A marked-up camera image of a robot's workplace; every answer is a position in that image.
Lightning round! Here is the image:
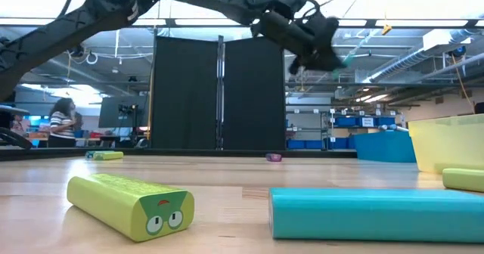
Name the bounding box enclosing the silver ventilation duct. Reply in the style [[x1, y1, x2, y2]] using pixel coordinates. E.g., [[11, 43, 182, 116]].
[[362, 29, 473, 84]]

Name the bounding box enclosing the yellow translucent plastic bin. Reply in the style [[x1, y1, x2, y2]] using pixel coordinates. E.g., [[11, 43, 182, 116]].
[[407, 113, 484, 175]]

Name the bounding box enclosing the metal partition pole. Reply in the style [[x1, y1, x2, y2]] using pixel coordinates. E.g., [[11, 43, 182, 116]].
[[215, 34, 225, 151]]

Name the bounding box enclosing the black table edge rail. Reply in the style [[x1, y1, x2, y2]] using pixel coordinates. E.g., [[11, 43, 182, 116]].
[[0, 147, 358, 161]]

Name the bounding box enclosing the green rectangular block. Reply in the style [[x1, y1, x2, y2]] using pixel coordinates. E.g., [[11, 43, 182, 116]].
[[442, 167, 484, 194], [92, 150, 125, 161], [67, 173, 196, 243]]

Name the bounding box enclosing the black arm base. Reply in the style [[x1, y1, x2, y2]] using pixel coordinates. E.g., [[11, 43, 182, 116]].
[[0, 104, 33, 150]]

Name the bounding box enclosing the camera on tripod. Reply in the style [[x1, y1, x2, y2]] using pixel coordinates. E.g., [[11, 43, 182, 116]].
[[117, 103, 139, 147]]

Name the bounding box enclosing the blue hanging device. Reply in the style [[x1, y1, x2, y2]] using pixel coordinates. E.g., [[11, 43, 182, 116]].
[[449, 45, 468, 58]]

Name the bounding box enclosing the blue plastic bin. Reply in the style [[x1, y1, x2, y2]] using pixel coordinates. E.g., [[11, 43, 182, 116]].
[[353, 130, 417, 163]]

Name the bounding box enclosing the metal shelf rack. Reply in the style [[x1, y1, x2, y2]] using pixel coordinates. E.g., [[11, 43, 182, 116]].
[[285, 108, 402, 151]]

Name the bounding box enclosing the person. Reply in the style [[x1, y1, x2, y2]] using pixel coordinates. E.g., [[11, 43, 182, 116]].
[[48, 97, 79, 148]]

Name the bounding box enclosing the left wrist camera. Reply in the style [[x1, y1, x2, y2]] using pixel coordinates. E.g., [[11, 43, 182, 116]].
[[319, 17, 340, 39]]

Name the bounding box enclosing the black monitor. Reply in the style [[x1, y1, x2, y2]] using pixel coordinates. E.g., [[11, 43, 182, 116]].
[[98, 95, 150, 129]]

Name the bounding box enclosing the white roll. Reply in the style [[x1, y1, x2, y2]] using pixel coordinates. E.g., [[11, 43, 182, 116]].
[[377, 123, 410, 132]]

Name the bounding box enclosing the black partition panel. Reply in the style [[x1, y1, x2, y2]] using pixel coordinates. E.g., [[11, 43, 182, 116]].
[[150, 36, 219, 150], [222, 33, 287, 151]]

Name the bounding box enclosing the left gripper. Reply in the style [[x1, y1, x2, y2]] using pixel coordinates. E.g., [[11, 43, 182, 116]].
[[288, 38, 344, 76]]

